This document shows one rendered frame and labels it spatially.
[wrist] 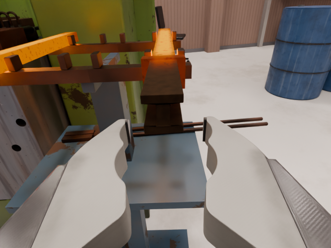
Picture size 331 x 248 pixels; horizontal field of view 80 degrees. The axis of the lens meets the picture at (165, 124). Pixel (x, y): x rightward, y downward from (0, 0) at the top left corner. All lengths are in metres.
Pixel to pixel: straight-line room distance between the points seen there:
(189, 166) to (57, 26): 0.56
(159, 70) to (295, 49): 2.48
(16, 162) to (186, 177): 0.52
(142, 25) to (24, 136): 0.75
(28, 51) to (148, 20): 0.78
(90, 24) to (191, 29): 4.35
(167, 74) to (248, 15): 5.45
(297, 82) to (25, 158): 2.56
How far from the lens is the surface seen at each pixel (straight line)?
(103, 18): 0.70
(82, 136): 0.61
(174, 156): 0.50
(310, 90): 2.79
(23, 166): 0.76
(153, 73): 0.17
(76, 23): 0.72
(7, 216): 0.98
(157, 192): 0.43
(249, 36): 5.71
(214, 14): 4.93
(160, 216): 1.23
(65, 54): 0.33
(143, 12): 1.12
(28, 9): 1.15
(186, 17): 4.92
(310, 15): 2.58
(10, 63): 0.36
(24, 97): 0.65
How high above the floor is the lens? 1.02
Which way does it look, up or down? 31 degrees down
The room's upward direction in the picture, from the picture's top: 2 degrees counter-clockwise
